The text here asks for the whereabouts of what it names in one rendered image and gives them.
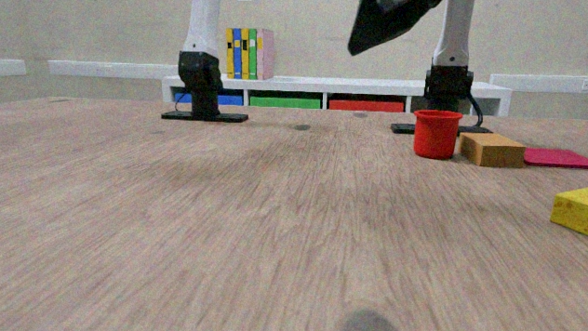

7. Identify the tan rectangular block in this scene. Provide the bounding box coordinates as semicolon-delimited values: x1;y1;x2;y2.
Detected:
458;133;527;168

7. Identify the yellow sponge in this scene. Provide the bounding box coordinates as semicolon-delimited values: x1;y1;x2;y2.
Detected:
550;188;588;235

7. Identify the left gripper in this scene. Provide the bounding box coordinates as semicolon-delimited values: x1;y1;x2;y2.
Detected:
347;0;443;57

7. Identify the red plastic cup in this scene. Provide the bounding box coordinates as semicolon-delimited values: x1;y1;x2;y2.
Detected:
413;111;462;159

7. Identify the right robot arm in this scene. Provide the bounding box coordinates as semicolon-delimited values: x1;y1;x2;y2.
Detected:
161;0;248;123

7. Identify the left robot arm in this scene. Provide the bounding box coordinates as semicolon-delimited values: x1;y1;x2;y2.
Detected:
391;0;494;136

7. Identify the pink square coaster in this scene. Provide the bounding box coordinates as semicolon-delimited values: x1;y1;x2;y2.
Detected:
523;148;588;170

